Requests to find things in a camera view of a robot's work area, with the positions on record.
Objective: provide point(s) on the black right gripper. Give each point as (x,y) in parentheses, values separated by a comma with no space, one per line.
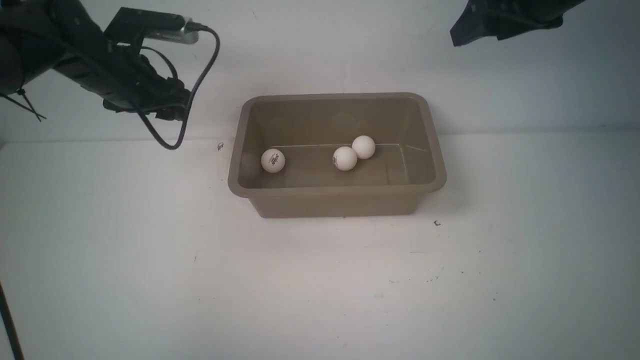
(505,19)

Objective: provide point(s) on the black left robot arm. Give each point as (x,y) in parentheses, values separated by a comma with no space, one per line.
(40,35)

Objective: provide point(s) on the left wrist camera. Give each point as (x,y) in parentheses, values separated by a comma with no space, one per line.
(131,26)

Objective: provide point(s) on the black tripod leg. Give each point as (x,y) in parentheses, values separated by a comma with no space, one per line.
(8,323)

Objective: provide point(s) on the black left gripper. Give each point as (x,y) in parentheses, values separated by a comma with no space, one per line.
(165,97)

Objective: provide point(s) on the tan plastic bin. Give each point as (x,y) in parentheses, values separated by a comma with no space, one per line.
(407,166)

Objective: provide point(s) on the white ping-pong ball with logo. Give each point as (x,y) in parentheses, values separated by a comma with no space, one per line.
(273,161)

